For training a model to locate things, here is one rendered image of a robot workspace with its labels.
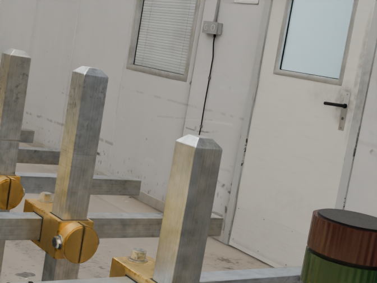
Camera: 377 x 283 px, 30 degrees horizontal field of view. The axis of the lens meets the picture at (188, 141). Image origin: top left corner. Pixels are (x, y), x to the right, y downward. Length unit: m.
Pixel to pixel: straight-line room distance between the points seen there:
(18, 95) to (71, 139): 0.24
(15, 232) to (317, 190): 3.35
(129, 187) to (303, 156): 3.03
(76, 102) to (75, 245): 0.18
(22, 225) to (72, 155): 0.12
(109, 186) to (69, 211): 0.37
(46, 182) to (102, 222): 0.25
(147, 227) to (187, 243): 0.34
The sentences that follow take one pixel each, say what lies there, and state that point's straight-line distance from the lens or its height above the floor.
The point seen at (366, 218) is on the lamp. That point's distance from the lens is 0.51.
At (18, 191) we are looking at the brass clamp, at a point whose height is 0.95.
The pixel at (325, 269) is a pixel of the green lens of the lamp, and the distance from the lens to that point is 0.48.
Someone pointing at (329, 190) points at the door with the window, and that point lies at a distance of 4.13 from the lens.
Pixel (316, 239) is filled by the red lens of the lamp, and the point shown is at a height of 1.10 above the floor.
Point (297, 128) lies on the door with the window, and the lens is 4.33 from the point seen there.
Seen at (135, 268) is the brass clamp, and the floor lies 0.97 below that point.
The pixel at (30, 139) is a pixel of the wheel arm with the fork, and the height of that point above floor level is 0.94.
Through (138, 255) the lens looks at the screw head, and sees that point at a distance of 0.79.
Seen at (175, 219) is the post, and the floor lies 1.04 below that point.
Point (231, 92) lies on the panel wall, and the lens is 4.81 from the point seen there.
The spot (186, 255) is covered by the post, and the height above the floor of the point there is 1.01.
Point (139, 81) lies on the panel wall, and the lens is 5.79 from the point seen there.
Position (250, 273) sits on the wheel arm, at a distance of 0.86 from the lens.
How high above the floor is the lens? 1.20
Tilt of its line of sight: 7 degrees down
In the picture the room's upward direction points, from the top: 10 degrees clockwise
